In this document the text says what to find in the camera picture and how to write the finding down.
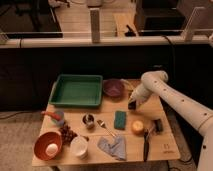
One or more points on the bunch of dark grapes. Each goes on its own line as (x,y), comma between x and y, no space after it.
(67,134)

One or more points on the black eraser block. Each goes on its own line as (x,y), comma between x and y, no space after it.
(132,105)

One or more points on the blue folded cloth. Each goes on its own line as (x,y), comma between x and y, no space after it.
(117,149)

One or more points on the white cup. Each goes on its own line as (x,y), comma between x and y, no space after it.
(79,147)

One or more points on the white metal railing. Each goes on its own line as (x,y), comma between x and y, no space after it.
(96,39)

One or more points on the small metal cup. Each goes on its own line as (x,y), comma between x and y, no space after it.
(88,120)

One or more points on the small dark block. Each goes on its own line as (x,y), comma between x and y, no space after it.
(158,125)

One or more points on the purple bowl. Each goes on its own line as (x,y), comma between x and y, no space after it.
(113,87)

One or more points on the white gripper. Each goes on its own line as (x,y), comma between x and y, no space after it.
(140,94)

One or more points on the wooden spatula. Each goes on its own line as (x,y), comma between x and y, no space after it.
(128,84)

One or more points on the orange bowl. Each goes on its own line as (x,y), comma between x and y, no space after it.
(43,141)

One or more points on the metal spoon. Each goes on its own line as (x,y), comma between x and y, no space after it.
(103,125)

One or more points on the green sponge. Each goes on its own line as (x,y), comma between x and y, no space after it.
(120,120)

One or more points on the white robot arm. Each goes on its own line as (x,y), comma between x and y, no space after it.
(197,115)

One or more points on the white egg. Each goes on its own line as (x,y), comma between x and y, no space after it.
(51,149)

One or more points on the yellow round fruit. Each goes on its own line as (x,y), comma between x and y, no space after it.
(137,127)

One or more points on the green plastic tray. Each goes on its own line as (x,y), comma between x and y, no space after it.
(77,91)

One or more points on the teal cup with carrot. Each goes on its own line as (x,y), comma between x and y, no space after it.
(57,118)

